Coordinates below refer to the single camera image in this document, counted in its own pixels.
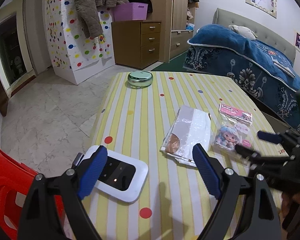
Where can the white mobile router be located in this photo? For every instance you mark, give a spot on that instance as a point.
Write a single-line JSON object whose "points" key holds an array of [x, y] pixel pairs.
{"points": [[117, 175]]}

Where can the white pillow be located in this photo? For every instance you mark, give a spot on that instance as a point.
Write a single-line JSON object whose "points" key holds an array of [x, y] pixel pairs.
{"points": [[244, 31]]}

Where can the brown drawer cabinet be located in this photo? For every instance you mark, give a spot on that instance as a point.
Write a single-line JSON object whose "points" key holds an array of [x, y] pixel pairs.
{"points": [[136, 44]]}

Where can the green round tin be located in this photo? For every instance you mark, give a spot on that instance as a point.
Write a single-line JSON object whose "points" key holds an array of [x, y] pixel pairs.
{"points": [[140, 79]]}

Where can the blue floral blanket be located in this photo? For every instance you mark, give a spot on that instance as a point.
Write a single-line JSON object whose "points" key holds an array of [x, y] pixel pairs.
{"points": [[217, 50]]}

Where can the yellow striped tablecloth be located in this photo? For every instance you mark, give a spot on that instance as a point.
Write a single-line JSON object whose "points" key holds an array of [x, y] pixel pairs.
{"points": [[158, 125]]}

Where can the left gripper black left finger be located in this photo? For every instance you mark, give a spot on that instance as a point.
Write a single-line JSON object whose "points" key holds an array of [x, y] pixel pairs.
{"points": [[39, 217]]}

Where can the polka dot white cabinet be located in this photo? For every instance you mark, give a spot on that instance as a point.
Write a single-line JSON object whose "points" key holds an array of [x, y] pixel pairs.
{"points": [[75, 57]]}

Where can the white stocking package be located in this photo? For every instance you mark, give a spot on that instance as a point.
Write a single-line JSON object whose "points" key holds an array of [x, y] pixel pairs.
{"points": [[191, 126]]}

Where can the purple plastic basket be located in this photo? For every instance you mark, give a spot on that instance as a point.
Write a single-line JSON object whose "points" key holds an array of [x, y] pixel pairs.
{"points": [[130, 12]]}

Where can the red plastic stool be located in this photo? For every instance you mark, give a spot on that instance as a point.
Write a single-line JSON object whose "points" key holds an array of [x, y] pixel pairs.
{"points": [[15, 178]]}

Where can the folded white cloth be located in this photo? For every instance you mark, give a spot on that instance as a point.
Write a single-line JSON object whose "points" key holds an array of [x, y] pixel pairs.
{"points": [[283, 68]]}

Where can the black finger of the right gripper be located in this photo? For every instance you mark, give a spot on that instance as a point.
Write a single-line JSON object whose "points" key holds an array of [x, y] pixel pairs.
{"points": [[269, 137], [247, 153]]}

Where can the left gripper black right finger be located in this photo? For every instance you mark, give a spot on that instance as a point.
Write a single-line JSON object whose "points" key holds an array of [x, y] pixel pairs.
{"points": [[258, 217]]}

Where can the anime figure packet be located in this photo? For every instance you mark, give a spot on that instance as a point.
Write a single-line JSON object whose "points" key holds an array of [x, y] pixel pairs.
{"points": [[232, 128]]}

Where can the wooden wardrobe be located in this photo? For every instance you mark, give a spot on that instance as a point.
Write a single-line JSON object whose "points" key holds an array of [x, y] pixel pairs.
{"points": [[174, 16]]}

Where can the grey upholstered bed frame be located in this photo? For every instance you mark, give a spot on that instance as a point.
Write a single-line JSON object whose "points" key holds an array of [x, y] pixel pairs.
{"points": [[226, 18]]}

